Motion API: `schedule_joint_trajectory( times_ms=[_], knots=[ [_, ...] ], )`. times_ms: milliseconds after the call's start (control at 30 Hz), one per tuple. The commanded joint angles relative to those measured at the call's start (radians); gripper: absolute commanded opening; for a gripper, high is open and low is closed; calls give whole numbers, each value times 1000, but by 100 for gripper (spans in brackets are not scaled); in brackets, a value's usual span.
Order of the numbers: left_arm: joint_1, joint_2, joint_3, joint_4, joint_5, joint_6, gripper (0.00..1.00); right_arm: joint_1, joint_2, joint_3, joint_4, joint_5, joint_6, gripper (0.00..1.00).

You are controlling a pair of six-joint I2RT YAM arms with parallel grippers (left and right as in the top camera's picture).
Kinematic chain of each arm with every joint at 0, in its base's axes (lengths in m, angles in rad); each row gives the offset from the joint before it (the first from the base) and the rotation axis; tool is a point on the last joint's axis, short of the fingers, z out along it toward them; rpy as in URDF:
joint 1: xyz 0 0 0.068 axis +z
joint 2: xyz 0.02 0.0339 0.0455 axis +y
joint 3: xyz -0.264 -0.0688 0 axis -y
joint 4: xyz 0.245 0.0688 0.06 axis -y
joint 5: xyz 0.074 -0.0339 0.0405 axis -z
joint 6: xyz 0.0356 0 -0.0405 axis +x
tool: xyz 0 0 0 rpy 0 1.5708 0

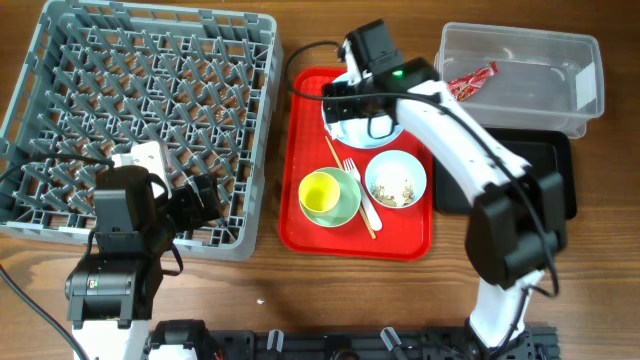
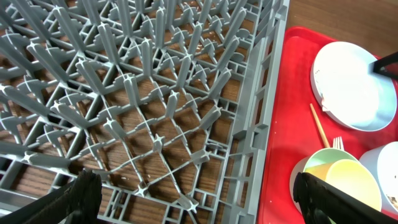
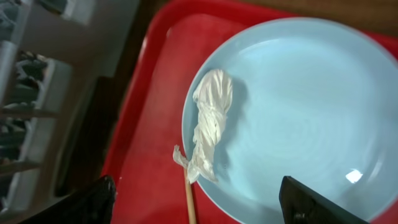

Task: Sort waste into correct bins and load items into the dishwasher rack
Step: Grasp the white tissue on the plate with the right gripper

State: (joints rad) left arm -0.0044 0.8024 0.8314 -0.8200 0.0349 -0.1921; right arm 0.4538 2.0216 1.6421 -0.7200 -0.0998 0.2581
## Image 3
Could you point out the wooden chopstick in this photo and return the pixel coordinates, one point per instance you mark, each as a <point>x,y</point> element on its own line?
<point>190,201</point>

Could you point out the red plastic serving tray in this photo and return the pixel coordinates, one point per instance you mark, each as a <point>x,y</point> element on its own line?
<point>159,111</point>

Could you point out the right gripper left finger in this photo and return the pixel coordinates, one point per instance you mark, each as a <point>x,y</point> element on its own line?
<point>91,205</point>

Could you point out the white napkin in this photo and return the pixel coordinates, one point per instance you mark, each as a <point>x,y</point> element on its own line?
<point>213,97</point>

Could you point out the light blue round plate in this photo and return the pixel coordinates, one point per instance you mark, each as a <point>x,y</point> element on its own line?
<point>314,100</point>

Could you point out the grey plastic dishwasher rack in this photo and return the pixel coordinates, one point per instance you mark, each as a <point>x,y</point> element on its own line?
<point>39,89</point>

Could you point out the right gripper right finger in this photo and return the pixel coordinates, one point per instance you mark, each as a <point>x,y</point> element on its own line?
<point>302,205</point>

